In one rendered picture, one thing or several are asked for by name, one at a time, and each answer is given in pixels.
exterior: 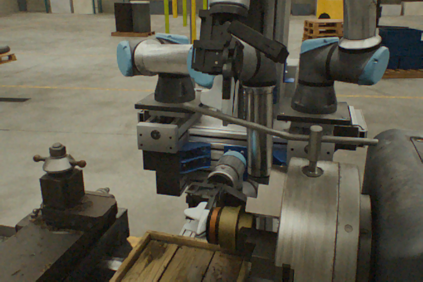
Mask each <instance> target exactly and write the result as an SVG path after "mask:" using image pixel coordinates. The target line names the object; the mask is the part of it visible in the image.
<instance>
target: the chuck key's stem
mask: <svg viewBox="0 0 423 282"><path fill-rule="evenodd" d="M322 130H323V129H322V127H321V126H319V125H312V126H311V127H310V132H309V137H310V141H309V142H308V155H307V159H308V160H309V168H308V172H312V173H313V174H316V173H317V161H319V160H320V150H321V138H322Z"/></svg>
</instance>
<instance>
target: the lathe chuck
mask: <svg viewBox="0 0 423 282"><path fill-rule="evenodd" d="M308 166H309V160H308V159H307V158H301V157H291V158H290V159H289V162H288V167H287V170H286V176H285V182H284V186H283V194H282V199H281V207H280V212H279V222H278V225H279V227H278V237H277V244H276V255H275V262H274V265H275V266H278V267H282V264H289V265H291V267H290V269H294V270H295V274H294V280H293V282H333V275H334V273H333V268H334V254H335V246H336V230H337V212H338V201H339V200H338V188H339V164H338V162H336V161H325V160H319V161H317V168H319V169H320V170H321V171H322V174H320V175H318V176H309V174H306V173H305V172H304V171H303V169H304V168H305V167H308Z"/></svg>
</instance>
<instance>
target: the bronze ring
mask: <svg viewBox="0 0 423 282"><path fill-rule="evenodd" d="M241 227H248V228H255V229H257V219H256V216H255V215H252V214H246V213H245V208H244V207H243V206H238V207H232V206H225V207H224V208H221V207H212V208H211V209H210V211H209V214H208V217H207V221H206V240H207V242H208V243H210V244H215V245H218V244H219V245H220V247H223V248H227V249H231V250H234V252H237V248H238V239H237V237H238V232H239V231H240V229H241Z"/></svg>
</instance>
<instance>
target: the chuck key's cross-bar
mask: <svg viewBox="0 0 423 282"><path fill-rule="evenodd" d="M184 109H187V110H191V111H195V112H197V113H201V114H204V115H208V116H211V117H214V118H218V119H220V120H224V121H228V122H230V123H234V124H237V125H240V126H243V127H247V128H251V129H253V130H258V131H260V132H262V133H266V134H268V135H272V136H275V137H279V138H282V139H285V140H292V141H303V142H309V141H310V137H309V135H300V134H290V133H285V132H281V130H277V129H274V128H271V127H267V126H264V125H260V124H258V123H253V122H251V121H247V120H243V119H240V118H237V117H234V116H230V115H226V114H224V113H220V112H217V111H213V110H210V109H207V108H204V107H201V106H197V105H195V104H191V103H187V102H185V103H184ZM321 142H322V143H333V144H353V145H372V146H377V145H378V140H377V139H373V138H352V137H332V136H322V138H321Z"/></svg>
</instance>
